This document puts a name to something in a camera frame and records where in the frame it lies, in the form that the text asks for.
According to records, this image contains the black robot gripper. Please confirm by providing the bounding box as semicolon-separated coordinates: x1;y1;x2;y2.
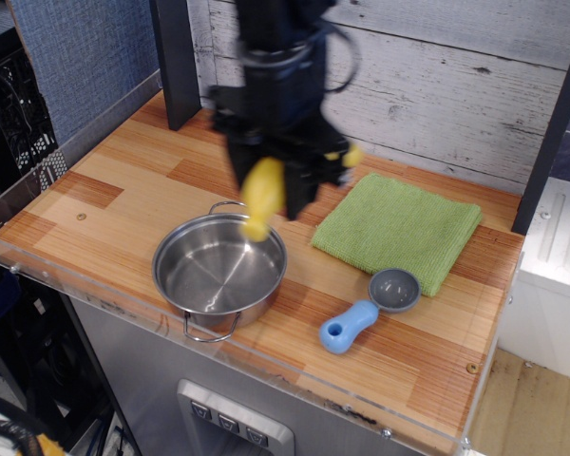
210;1;345;220

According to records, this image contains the yellow plastic banana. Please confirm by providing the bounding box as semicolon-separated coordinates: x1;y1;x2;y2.
239;141;363;242

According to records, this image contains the stainless steel pot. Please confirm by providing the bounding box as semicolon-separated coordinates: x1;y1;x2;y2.
152;200;288;343

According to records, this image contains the green folded cloth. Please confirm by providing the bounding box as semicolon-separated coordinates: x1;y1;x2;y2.
312;173;483;297

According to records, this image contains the blue grey toy scoop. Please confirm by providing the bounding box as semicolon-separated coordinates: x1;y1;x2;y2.
319;268;422;354

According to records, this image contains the black plastic crate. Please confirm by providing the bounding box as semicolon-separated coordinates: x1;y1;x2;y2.
0;28;57;194

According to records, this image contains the grey dispenser button panel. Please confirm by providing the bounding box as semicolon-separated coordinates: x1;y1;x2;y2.
177;379;295;455

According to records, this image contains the clear acrylic table guard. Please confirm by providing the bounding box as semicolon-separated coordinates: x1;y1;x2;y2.
0;81;523;455

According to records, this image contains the white ribbed box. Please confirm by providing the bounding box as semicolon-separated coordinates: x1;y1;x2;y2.
498;178;570;377

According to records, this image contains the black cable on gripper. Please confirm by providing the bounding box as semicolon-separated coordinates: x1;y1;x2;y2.
313;16;364;94

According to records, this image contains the black vertical post left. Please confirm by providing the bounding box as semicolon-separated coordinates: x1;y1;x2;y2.
149;0;212;131

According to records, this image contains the black vertical post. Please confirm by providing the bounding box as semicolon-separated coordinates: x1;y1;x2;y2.
511;64;570;236
149;0;212;131

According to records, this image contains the black vertical post right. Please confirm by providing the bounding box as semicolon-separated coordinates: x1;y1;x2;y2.
511;64;570;236

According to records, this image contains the yellow black strap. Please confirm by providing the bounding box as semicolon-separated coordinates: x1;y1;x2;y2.
0;413;72;456

